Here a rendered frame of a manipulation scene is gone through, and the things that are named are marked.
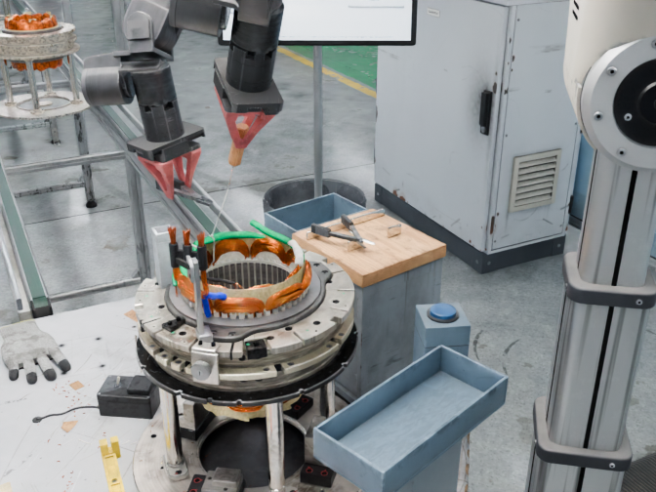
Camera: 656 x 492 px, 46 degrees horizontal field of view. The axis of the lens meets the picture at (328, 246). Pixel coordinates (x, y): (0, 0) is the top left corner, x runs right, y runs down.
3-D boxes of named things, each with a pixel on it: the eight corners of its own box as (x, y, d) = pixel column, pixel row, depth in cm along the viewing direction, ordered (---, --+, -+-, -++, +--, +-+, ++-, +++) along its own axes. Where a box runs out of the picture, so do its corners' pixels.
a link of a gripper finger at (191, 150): (148, 197, 120) (134, 142, 116) (185, 181, 124) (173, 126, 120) (173, 208, 116) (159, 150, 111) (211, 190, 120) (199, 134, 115)
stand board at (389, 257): (291, 245, 139) (291, 233, 138) (372, 219, 150) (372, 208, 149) (362, 288, 125) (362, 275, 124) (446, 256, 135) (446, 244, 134)
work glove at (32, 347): (-4, 330, 162) (-7, 320, 161) (54, 317, 167) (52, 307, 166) (9, 392, 143) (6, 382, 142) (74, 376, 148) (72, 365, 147)
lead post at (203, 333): (199, 345, 101) (192, 265, 96) (195, 335, 103) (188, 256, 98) (213, 342, 101) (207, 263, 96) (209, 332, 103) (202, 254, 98)
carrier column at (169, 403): (166, 464, 123) (152, 354, 114) (181, 459, 124) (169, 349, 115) (171, 473, 121) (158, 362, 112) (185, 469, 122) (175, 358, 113)
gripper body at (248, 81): (231, 117, 93) (238, 63, 88) (212, 69, 99) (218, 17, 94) (282, 115, 95) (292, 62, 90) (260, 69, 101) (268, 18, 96)
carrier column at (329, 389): (317, 427, 131) (316, 321, 122) (330, 422, 132) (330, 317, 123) (324, 435, 129) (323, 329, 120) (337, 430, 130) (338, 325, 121)
